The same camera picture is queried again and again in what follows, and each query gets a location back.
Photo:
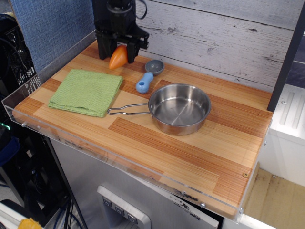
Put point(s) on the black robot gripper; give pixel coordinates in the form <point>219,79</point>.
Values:
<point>123,18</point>

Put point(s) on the orange toy carrot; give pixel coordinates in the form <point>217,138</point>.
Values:
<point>119,57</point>

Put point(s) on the stainless steel pan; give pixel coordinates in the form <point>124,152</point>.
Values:
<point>176,109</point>

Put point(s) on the green folded towel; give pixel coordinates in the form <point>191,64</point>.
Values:
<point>86,92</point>

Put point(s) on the blue grey measuring scoop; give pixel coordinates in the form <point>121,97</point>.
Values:
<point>153,68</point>

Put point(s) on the black plastic crate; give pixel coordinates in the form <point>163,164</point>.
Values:
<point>16,65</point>

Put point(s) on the stainless steel cabinet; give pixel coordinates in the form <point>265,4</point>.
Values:
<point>85,174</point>

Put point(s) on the white metal box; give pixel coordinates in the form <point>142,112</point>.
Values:
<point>283,150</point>

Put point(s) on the clear acrylic table guard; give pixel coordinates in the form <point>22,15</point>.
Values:
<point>211,167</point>

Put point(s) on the black vertical post right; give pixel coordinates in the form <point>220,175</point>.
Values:
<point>288,61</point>

